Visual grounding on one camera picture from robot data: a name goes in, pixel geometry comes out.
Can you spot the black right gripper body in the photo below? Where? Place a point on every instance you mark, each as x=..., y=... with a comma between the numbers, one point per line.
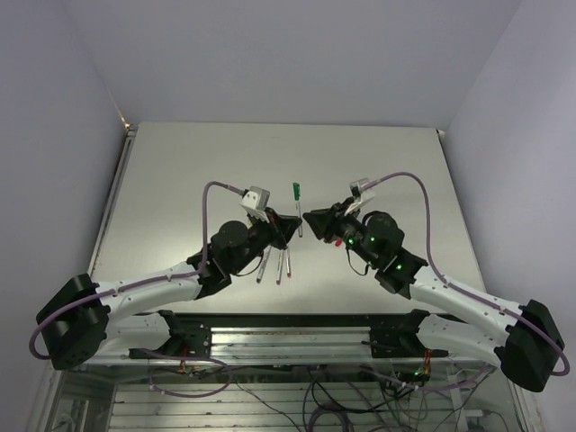
x=345, y=225

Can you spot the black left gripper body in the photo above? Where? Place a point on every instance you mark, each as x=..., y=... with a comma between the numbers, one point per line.
x=265, y=233

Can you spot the white marker green end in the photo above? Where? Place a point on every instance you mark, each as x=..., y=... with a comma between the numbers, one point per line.
x=299, y=214

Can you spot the green pen cap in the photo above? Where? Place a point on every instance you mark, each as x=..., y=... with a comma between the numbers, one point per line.
x=296, y=188

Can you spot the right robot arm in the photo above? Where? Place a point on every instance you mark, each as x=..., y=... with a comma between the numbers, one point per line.
x=522, y=340

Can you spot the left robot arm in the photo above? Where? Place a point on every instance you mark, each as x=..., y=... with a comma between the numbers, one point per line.
x=79, y=317

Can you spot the white marker blue end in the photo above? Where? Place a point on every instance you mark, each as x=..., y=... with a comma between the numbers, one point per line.
x=262, y=268

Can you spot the white marker purple end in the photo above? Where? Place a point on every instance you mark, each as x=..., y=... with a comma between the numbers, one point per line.
x=279, y=267

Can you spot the white marker red end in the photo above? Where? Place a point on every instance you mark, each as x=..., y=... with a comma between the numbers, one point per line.
x=288, y=262

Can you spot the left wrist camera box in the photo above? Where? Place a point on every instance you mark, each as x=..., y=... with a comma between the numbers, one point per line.
x=254, y=202

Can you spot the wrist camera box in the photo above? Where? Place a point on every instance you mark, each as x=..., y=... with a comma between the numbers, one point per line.
x=254, y=202
x=362, y=194

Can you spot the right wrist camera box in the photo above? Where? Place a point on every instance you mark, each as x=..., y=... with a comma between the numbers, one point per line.
x=362, y=194

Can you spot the aluminium frame rails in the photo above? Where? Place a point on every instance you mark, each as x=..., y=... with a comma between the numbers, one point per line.
x=282, y=373

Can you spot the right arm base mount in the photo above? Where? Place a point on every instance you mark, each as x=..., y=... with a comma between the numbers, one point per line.
x=396, y=335

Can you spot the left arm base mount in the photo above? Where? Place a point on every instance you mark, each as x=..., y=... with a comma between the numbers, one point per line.
x=185, y=339

